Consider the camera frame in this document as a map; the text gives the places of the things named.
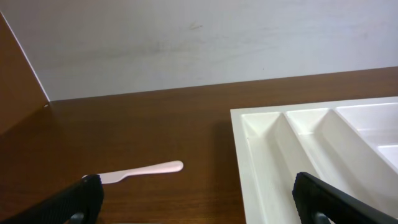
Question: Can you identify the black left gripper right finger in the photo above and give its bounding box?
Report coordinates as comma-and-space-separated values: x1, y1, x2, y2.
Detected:
292, 172, 397, 224

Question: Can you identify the pink plastic knife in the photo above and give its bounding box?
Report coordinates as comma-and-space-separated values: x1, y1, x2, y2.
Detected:
98, 161, 184, 184

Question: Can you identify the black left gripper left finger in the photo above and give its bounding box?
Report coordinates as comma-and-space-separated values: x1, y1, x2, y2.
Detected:
2, 174, 104, 224

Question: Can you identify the white plastic cutlery tray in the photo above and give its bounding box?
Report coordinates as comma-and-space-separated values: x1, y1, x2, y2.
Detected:
231, 97, 397, 223

